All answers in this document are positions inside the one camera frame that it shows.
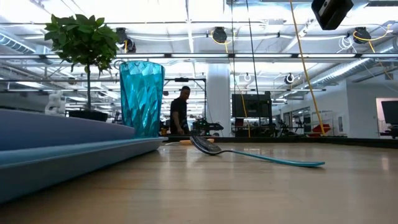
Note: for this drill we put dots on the black plant pot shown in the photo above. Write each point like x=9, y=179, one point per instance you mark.
x=88, y=115

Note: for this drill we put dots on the white pillar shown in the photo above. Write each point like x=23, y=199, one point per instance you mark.
x=218, y=99

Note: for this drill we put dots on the person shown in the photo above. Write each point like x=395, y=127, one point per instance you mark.
x=179, y=112

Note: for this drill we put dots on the blue plastic tray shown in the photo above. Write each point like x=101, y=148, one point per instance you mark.
x=62, y=174

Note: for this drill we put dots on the black display screen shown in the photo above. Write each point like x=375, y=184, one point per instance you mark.
x=252, y=105

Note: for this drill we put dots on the red bin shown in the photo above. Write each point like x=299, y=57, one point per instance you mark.
x=321, y=128

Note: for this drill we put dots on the black gantry frame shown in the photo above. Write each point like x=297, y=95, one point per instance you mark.
x=182, y=79

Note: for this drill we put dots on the black background robot rig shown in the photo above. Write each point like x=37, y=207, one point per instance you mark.
x=206, y=126

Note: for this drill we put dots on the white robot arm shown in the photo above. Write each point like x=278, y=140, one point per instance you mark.
x=55, y=105

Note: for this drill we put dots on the green leafy plant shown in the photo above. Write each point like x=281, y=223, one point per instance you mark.
x=81, y=34

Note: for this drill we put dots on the dark wall monitor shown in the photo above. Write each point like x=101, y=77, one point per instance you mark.
x=390, y=112

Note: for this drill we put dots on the teal faceted plastic cup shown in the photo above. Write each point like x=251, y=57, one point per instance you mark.
x=141, y=99

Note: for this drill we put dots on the lavender round plate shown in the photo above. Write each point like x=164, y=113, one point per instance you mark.
x=62, y=130

